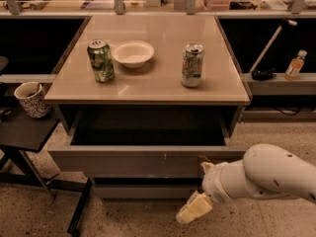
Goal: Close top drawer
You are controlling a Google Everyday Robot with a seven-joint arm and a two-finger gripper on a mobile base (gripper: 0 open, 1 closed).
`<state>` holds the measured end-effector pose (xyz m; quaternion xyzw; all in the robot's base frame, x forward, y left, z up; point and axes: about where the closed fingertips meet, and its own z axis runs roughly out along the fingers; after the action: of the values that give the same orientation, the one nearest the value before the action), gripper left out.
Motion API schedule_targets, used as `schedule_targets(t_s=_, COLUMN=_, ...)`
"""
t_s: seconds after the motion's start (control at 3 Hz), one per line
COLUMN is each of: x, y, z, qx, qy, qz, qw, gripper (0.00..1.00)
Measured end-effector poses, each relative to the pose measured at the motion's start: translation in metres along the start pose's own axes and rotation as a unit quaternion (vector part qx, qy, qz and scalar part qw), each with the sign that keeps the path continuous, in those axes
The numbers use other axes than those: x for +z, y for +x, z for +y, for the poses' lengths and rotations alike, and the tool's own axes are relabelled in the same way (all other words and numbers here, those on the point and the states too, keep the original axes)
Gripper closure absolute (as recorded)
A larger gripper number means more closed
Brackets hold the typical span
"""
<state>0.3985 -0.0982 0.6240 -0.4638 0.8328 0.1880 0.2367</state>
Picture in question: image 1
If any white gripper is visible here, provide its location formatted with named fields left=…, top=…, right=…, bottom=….
left=176, top=162, right=230, bottom=224

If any grey top drawer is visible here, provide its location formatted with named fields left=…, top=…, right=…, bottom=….
left=48, top=110, right=245, bottom=179

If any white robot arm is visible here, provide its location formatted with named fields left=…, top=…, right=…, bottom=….
left=176, top=144, right=316, bottom=224

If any grey desk cabinet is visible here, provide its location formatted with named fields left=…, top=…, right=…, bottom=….
left=45, top=14, right=250, bottom=199

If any white green soda can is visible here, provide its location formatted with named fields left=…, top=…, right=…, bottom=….
left=181, top=43, right=204, bottom=88

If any black small object on ledge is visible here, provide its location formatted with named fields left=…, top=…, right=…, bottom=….
left=251, top=69, right=276, bottom=81

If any orange drink bottle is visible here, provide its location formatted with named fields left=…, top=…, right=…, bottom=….
left=284, top=49, right=307, bottom=80

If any dark side table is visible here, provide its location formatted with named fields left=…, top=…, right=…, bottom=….
left=0, top=106, right=92, bottom=237

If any patterned ceramic mug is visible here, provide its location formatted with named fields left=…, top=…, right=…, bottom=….
left=14, top=82, right=51, bottom=119

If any white stick with black tip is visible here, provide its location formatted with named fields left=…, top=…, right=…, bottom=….
left=249, top=19, right=297, bottom=73

